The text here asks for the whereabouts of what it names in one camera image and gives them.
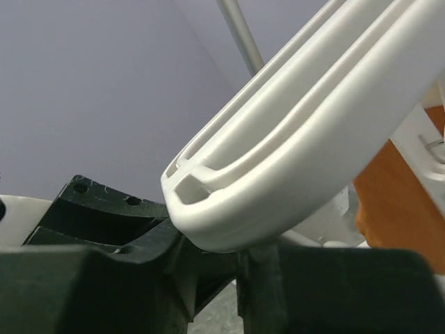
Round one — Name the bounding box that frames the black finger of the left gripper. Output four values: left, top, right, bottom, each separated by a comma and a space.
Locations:
24, 175, 168, 246

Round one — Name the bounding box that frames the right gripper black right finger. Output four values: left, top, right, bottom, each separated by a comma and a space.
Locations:
238, 244, 444, 333

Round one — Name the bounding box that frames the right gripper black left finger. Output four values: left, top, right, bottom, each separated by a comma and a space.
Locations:
1, 222, 236, 333

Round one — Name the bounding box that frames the white clip drying hanger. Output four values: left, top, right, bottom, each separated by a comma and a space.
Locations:
161, 1, 444, 253

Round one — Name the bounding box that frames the orange underwear on hanger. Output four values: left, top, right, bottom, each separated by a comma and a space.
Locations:
352, 104, 445, 250

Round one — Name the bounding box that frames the white metal clothes rack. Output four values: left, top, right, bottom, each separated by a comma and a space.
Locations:
217, 0, 264, 77

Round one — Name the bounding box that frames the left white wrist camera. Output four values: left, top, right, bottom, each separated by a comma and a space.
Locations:
1, 195, 52, 247

